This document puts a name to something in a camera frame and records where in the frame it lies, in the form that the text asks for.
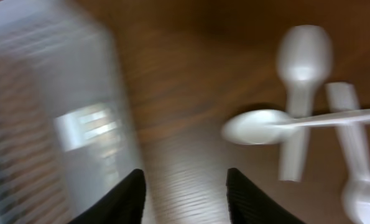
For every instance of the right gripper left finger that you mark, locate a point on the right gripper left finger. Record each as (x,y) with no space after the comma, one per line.
(123,204)

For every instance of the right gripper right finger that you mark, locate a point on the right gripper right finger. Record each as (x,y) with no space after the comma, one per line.
(248,204)

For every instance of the white spoon horizontal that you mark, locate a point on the white spoon horizontal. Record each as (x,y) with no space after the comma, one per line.
(272,126)

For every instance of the white spoon bowl down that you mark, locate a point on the white spoon bowl down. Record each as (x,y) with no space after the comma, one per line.
(353,139)

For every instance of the white spoon bowl up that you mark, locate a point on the white spoon bowl up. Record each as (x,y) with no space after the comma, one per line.
(303,64)

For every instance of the clear plastic basket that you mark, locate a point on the clear plastic basket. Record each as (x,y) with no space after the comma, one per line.
(66,137)

